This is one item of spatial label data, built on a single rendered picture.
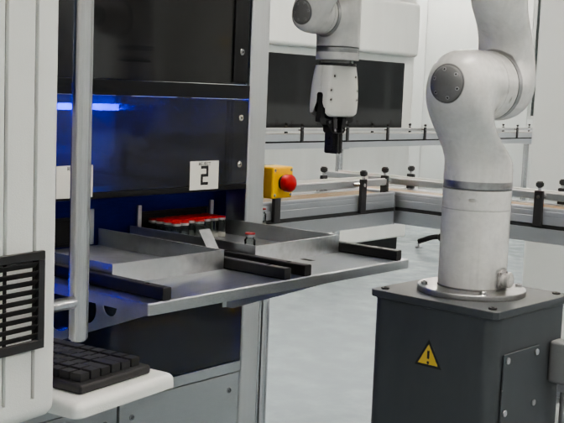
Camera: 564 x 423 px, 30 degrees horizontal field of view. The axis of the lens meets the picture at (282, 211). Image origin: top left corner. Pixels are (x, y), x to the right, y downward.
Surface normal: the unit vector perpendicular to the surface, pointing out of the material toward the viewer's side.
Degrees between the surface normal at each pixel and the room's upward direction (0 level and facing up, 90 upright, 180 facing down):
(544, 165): 90
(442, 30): 90
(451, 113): 126
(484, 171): 90
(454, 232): 90
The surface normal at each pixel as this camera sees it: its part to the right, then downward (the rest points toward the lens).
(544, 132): -0.64, 0.06
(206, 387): 0.76, 0.11
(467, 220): -0.38, 0.09
